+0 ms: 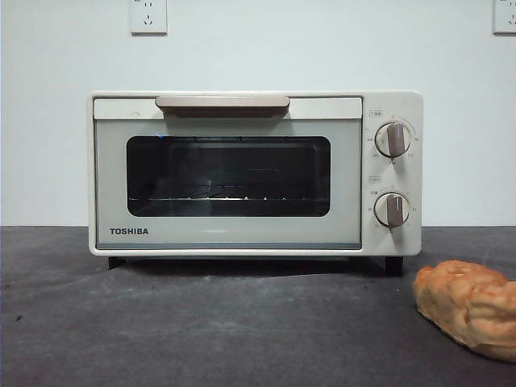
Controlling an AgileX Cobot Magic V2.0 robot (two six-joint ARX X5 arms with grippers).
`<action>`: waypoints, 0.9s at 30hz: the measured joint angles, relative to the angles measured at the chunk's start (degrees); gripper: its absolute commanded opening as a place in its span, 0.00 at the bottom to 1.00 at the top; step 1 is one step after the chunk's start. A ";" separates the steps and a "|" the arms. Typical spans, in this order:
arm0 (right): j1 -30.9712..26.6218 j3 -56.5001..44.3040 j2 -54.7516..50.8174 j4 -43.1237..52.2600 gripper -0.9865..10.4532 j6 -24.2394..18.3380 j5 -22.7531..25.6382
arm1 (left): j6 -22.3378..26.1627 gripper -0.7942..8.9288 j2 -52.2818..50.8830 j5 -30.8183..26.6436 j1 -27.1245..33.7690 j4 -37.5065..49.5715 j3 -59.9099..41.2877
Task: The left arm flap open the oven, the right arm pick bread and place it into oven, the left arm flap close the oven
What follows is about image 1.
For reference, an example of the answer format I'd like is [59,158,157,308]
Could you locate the beige oven knob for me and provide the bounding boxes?
[373,192,412,228]
[374,122,413,159]

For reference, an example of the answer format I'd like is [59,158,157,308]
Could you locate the white wall socket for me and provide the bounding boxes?
[492,0,516,35]
[129,0,169,36]

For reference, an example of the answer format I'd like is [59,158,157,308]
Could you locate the cream Toshiba toaster oven body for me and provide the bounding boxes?
[87,89,424,277]

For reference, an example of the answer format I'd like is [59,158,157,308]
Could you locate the glass oven door beige handle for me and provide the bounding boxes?
[93,95,363,251]

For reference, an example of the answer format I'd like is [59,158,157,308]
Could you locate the golden bread roll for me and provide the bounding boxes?
[412,260,516,360]

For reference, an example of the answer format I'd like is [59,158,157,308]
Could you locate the metal wire oven rack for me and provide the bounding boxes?
[127,177,330,203]

